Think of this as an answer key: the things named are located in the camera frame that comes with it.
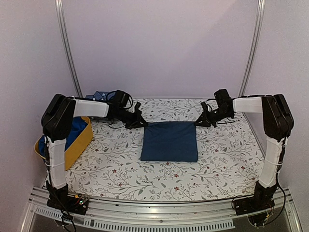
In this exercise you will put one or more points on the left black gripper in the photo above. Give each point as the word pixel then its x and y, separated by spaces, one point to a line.
pixel 136 123

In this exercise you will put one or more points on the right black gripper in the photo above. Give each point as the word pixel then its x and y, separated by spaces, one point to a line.
pixel 204 118

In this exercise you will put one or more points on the teal blue t-shirt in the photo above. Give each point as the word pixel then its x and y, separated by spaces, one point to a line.
pixel 170 141

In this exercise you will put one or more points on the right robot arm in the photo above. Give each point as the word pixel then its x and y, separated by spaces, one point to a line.
pixel 277 123

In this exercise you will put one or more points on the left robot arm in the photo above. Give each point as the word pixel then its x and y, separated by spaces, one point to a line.
pixel 56 126

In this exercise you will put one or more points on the yellow laundry basket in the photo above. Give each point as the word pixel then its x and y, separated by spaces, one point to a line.
pixel 77 142

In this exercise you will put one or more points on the floral tablecloth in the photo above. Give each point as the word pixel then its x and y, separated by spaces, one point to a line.
pixel 229 164

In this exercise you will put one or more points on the folded blue checkered shirt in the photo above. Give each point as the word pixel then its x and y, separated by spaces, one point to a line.
pixel 102 95

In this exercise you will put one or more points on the royal blue garment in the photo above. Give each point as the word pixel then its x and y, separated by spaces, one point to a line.
pixel 79 125

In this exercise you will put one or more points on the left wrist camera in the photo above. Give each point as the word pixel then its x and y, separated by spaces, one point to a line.
pixel 137 108

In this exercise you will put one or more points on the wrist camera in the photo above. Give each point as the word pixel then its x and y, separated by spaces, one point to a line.
pixel 137 108
pixel 206 107

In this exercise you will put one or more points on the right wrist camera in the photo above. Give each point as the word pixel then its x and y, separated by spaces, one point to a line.
pixel 206 107

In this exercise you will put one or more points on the right aluminium frame post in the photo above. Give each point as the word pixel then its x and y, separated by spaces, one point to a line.
pixel 254 44

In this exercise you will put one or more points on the aluminium frame post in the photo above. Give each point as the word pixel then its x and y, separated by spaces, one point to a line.
pixel 66 44
pixel 254 44

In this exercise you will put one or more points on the front aluminium rail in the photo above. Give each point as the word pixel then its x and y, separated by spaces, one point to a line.
pixel 113 215

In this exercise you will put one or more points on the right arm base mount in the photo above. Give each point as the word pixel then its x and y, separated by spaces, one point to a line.
pixel 253 205

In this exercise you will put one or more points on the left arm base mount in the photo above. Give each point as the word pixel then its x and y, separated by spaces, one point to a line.
pixel 60 199

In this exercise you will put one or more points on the left aluminium frame post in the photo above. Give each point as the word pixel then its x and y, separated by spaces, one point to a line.
pixel 66 44

